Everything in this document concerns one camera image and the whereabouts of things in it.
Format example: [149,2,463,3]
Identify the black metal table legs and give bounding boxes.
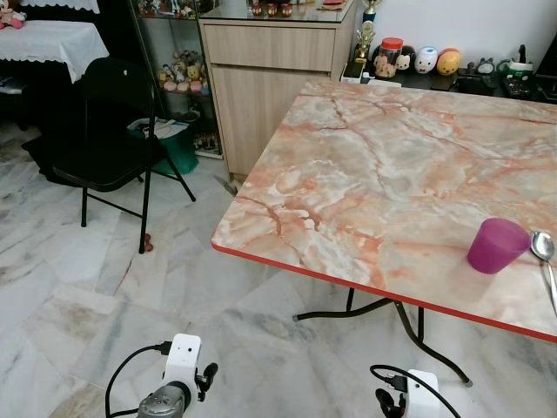
[293,287,473,387]

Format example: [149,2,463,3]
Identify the purple plastic cup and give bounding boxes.
[466,218,533,276]

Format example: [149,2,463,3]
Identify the silver metal spoon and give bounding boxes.
[530,231,557,316]

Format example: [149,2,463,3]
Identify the green bag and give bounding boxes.
[129,118,200,176]

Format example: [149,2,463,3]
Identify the black folding chair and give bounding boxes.
[24,57,198,255]

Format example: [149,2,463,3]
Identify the light wooden cabinet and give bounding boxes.
[198,0,359,180]

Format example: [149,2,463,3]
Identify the glass display shelf with toys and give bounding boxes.
[131,0,224,163]

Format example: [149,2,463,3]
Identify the black TV console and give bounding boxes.
[357,68,557,105]

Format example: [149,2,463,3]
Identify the small white box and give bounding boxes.
[342,61,365,84]

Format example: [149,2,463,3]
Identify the red lidded clear jar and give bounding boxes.
[376,37,404,79]

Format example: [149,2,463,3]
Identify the black round plush figurine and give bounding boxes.
[399,45,419,73]

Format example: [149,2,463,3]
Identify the white round figurine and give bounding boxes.
[414,46,439,75]

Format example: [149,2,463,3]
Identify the orange yellow round figurine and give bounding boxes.
[436,49,462,77]

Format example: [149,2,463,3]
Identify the green white mug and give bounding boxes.
[508,59,535,78]

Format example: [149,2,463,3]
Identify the gold trophy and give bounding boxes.
[352,0,380,84]

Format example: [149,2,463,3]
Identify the white lace tablecloth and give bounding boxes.
[0,19,110,84]

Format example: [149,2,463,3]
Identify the pink plush toy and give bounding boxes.
[0,4,27,32]

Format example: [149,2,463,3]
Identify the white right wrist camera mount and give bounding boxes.
[402,370,440,418]

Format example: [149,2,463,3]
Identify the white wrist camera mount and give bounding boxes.
[402,370,440,418]
[164,334,203,389]

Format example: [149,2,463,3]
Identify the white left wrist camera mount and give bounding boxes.
[164,334,203,389]

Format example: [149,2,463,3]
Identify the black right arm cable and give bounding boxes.
[370,364,462,418]

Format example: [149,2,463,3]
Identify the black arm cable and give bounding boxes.
[370,364,462,418]
[104,343,173,418]

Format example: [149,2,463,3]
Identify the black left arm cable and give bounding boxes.
[104,343,173,418]

